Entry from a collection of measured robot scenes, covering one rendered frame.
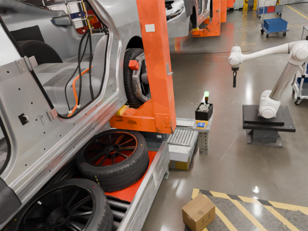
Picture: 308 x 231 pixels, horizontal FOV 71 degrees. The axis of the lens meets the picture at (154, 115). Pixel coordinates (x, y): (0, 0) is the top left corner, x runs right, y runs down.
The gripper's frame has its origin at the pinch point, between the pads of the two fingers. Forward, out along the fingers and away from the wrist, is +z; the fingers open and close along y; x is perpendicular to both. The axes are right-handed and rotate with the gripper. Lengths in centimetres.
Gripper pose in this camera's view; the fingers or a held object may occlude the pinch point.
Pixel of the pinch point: (234, 84)
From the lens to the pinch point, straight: 261.1
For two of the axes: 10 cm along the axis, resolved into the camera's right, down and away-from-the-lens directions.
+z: 1.3, 8.8, 4.6
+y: 3.8, -4.8, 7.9
